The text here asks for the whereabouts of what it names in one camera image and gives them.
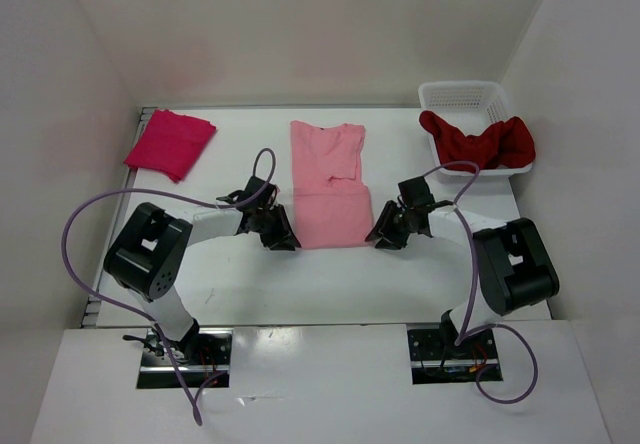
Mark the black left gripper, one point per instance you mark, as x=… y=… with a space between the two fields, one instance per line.
x=284 y=237

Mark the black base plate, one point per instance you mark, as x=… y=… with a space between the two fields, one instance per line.
x=434 y=362
x=208 y=368

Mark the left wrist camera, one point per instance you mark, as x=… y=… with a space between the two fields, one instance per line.
x=259 y=192

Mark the white plastic basket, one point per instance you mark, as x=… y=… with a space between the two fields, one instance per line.
x=470 y=106

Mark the dark red t shirt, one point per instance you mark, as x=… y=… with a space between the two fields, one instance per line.
x=507 y=144

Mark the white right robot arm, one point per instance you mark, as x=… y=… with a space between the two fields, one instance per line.
x=510 y=266

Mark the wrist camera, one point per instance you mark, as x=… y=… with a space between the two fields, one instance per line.
x=259 y=192
x=415 y=193

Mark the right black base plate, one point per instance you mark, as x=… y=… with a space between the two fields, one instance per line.
x=434 y=362

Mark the light pink t shirt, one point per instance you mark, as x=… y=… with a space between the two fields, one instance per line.
x=332 y=205

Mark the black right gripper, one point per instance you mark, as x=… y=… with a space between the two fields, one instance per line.
x=391 y=239

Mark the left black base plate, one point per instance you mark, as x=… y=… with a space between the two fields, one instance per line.
x=208 y=368

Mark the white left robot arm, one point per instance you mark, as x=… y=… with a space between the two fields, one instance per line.
x=146 y=256

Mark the magenta t shirt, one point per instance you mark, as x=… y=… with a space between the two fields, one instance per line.
x=171 y=144

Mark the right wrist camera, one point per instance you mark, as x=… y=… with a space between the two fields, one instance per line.
x=415 y=193

